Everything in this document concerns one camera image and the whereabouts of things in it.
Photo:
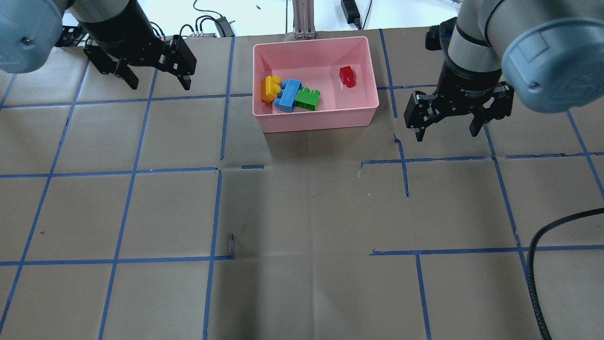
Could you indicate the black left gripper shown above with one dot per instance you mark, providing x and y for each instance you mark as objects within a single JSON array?
[{"x": 119, "y": 29}]

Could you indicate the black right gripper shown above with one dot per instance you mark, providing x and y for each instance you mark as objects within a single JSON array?
[{"x": 468, "y": 85}]

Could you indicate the red toy block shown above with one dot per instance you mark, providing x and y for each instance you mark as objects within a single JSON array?
[{"x": 347, "y": 76}]

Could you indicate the yellow toy block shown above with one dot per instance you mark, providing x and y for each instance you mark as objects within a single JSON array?
[{"x": 270, "y": 87}]

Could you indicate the blue toy block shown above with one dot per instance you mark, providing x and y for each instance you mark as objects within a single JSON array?
[{"x": 285, "y": 100}]

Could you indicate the green toy block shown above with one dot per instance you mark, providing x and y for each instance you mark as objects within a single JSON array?
[{"x": 307, "y": 99}]

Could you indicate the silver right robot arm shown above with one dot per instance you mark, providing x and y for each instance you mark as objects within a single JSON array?
[{"x": 547, "y": 53}]

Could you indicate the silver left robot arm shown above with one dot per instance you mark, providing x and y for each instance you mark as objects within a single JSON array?
[{"x": 31, "y": 28}]

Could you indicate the pink plastic box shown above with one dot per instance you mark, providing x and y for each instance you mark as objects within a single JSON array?
[{"x": 316, "y": 64}]

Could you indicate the black power adapter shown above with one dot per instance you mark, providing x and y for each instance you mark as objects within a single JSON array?
[{"x": 224, "y": 27}]

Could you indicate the aluminium frame post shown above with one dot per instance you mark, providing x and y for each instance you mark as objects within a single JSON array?
[{"x": 304, "y": 19}]

